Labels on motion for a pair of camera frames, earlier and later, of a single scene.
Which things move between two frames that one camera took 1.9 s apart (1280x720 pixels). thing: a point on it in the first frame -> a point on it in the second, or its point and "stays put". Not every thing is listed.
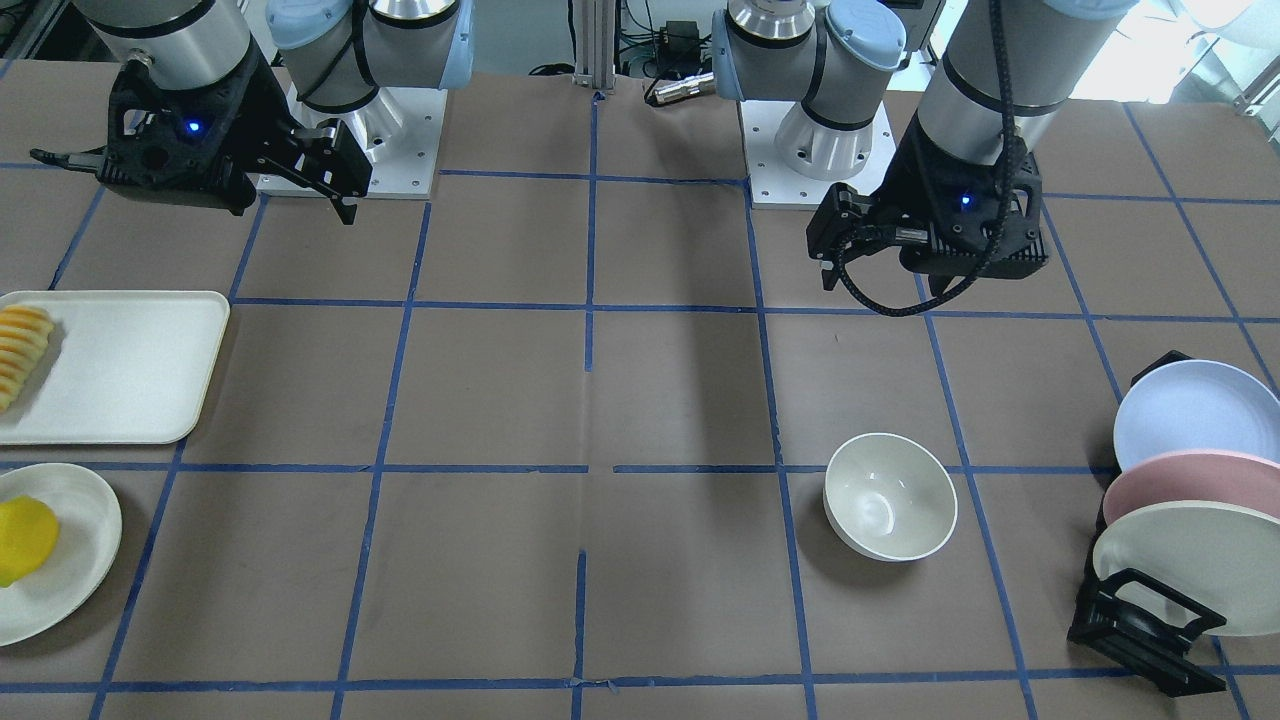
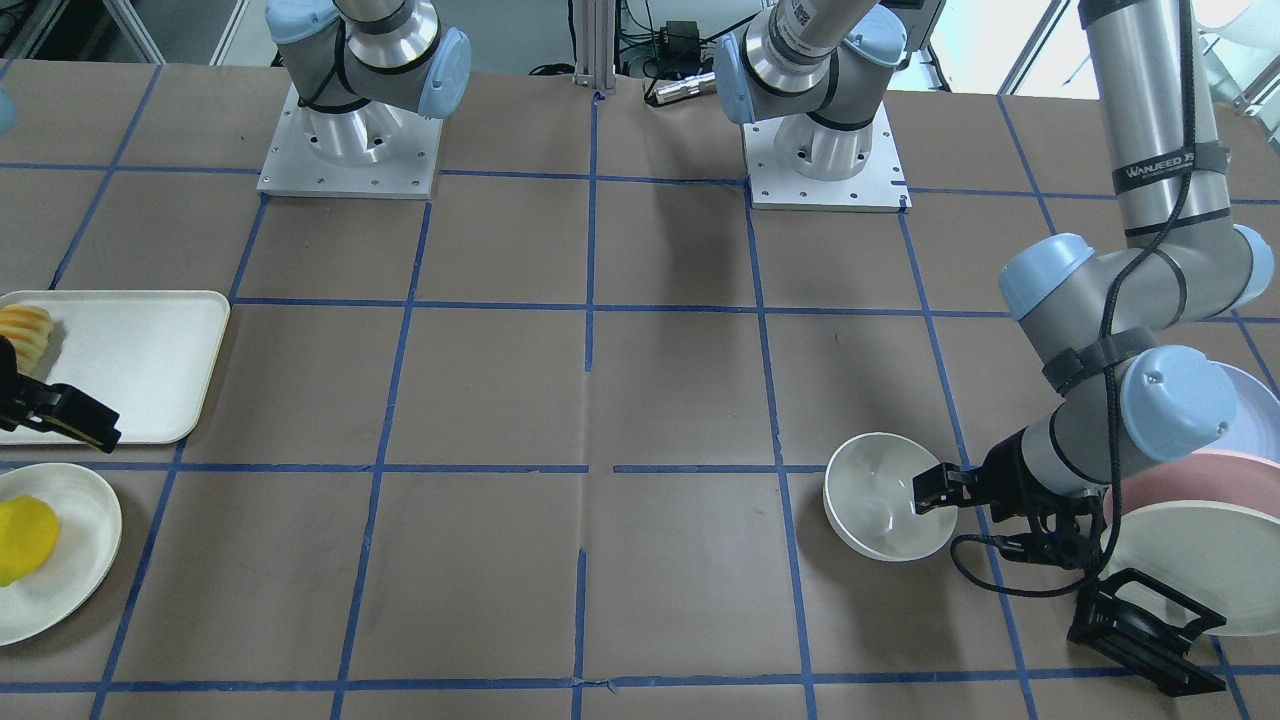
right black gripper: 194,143 -> 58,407
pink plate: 1194,476 stays put
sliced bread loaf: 24,338 stays put
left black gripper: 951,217 -> 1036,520
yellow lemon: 29,533 stays put
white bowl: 888,497 stays put
